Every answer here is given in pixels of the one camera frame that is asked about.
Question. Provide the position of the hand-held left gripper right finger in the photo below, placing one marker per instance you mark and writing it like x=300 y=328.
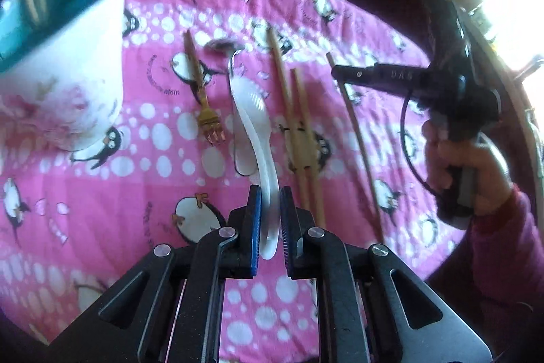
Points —
x=285 y=231

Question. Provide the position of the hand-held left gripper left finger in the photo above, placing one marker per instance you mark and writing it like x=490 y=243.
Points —
x=256 y=231

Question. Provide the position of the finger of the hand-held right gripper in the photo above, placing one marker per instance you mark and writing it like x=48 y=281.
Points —
x=374 y=76

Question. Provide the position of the wooden chopstick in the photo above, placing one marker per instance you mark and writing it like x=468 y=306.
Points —
x=352 y=120
x=278 y=63

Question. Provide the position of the white ceramic spoon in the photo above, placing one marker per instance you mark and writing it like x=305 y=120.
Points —
x=255 y=120

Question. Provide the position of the metal spoon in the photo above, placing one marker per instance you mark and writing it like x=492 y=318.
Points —
x=221 y=45

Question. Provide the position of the white floral utensil holder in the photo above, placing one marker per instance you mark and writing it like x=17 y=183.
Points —
x=72 y=61

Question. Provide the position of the person's right forearm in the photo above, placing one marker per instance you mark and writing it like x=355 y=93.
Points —
x=510 y=261

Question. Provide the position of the person's right hand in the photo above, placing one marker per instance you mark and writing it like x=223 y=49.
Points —
x=491 y=171

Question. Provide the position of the pink penguin print blanket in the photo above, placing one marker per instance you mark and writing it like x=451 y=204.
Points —
x=148 y=184

